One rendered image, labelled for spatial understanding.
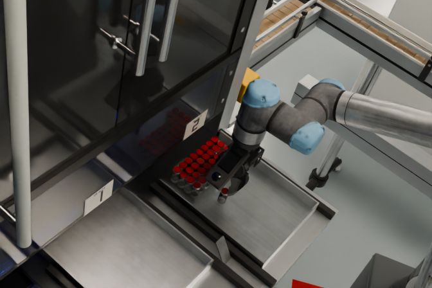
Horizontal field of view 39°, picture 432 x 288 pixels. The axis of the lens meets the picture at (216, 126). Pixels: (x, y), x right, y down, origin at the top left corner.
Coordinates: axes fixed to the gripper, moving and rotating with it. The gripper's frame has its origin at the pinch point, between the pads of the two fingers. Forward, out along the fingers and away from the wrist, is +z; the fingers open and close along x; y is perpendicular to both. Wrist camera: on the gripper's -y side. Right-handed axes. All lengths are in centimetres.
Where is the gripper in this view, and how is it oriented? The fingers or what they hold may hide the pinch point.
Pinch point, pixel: (224, 190)
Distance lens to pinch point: 157.8
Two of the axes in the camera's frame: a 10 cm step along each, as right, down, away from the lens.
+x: -7.6, -5.6, 3.2
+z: -2.0, 6.7, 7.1
